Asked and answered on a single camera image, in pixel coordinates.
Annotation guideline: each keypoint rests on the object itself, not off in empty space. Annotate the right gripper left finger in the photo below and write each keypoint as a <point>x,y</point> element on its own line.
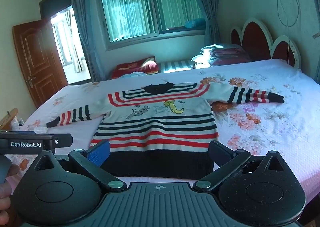
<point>89,164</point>

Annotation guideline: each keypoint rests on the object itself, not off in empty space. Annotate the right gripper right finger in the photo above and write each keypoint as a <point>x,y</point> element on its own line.
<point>229,162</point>

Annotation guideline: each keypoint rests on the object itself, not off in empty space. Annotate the striped knit child sweater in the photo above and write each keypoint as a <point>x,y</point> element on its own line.
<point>161,131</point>

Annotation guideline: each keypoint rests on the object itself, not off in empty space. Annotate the person's left hand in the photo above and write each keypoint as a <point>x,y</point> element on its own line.
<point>6,190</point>

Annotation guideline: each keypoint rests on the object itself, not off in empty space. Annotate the wooden bedside furniture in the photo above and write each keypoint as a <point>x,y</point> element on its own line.
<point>5,122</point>

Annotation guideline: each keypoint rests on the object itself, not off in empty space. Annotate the floral white bed sheet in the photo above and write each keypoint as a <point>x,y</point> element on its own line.
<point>290,127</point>

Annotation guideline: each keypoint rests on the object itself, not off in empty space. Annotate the light blue cloth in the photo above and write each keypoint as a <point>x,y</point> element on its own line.
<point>134,74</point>

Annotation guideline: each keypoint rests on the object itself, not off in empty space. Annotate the brown wooden door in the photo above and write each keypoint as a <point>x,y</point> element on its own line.
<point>39,60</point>

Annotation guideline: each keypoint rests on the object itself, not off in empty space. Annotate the striped blue white mattress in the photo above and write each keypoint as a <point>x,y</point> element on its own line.
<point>176,66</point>

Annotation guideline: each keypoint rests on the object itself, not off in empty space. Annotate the red scalloped headboard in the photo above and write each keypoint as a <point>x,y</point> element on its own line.
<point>257,41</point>

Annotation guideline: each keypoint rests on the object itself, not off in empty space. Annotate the left blue curtain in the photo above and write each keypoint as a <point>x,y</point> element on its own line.
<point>83,19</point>

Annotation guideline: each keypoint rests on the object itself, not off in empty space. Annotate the window with grey frame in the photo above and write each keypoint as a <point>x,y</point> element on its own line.
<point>126,22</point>

